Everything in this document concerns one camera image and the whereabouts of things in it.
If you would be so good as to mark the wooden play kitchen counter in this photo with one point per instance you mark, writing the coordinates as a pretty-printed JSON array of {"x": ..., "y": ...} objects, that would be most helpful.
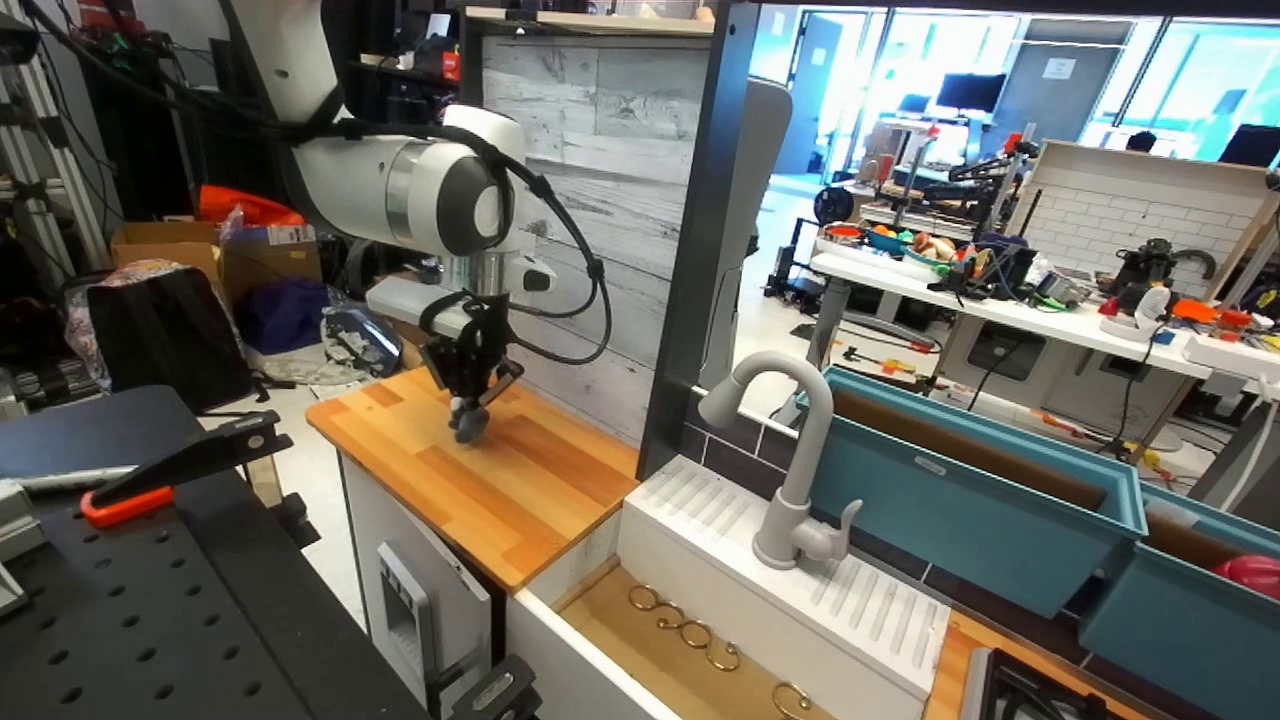
[{"x": 512, "y": 503}]

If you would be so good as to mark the white toy sink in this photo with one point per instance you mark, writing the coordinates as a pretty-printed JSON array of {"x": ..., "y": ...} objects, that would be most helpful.
[{"x": 665, "y": 613}]

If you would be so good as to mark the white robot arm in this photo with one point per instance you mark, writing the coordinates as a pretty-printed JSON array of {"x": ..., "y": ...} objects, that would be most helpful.
[{"x": 380, "y": 155}]

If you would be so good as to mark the grey toy faucet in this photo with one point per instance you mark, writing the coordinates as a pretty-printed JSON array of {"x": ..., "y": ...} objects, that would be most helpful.
[{"x": 786, "y": 534}]

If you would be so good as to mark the left orange black clamp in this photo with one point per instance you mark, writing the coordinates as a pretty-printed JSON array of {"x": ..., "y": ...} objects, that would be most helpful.
[{"x": 152, "y": 484}]

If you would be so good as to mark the black perforated breadboard plate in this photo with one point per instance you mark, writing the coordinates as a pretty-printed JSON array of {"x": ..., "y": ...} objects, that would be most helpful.
[{"x": 196, "y": 613}]

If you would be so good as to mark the grey plush toy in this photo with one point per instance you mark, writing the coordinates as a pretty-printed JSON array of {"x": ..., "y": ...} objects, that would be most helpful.
[{"x": 470, "y": 417}]

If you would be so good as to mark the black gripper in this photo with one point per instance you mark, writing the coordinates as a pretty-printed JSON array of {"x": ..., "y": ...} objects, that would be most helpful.
[{"x": 470, "y": 347}]

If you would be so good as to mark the white cluttered workbench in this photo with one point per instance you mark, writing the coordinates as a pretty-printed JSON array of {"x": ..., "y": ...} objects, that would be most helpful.
[{"x": 1187, "y": 355}]

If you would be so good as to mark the teal storage bin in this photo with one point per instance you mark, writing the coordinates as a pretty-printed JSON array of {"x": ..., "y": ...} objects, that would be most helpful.
[{"x": 997, "y": 504}]

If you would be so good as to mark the cardboard box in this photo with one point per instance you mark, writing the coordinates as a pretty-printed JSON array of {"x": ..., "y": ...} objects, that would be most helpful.
[{"x": 236, "y": 262}]

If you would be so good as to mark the black chair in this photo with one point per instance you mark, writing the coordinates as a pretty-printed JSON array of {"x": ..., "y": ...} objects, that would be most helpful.
[{"x": 170, "y": 328}]

